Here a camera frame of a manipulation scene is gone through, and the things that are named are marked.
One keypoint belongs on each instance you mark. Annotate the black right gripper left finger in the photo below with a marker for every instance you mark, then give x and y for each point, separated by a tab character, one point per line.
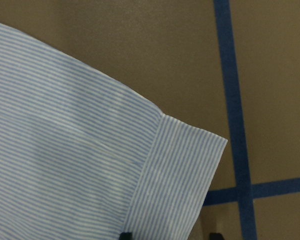
126	236

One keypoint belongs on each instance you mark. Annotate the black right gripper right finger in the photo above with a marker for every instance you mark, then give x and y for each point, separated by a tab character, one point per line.
215	236

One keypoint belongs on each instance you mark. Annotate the blue white striped shirt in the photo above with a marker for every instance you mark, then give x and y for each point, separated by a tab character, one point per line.
85	157

